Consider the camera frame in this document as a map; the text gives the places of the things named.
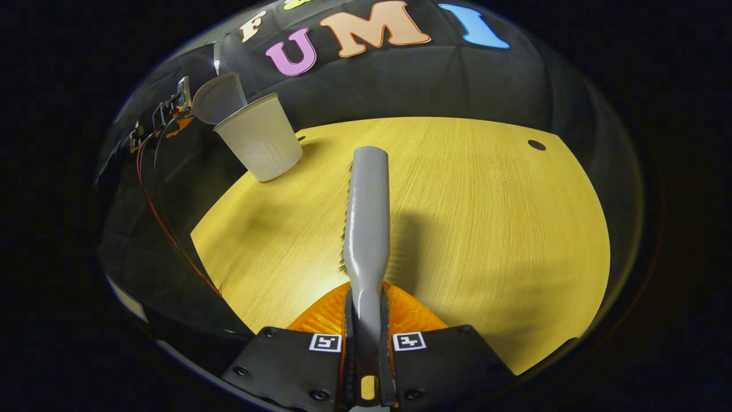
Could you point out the grey dustpan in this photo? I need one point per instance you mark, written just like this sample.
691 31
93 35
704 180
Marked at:
217 97

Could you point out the small grey broom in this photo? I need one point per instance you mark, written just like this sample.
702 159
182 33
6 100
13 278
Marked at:
369 217

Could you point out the white garbage bin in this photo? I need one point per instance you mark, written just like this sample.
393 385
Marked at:
260 140

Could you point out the black backdrop cloth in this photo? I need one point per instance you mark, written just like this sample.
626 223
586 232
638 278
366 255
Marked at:
457 86

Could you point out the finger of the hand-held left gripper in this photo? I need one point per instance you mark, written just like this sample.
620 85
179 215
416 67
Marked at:
182 123

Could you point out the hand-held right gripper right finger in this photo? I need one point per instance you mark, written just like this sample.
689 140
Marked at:
446 366

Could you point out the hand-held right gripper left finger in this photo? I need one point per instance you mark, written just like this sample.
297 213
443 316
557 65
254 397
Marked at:
286 366

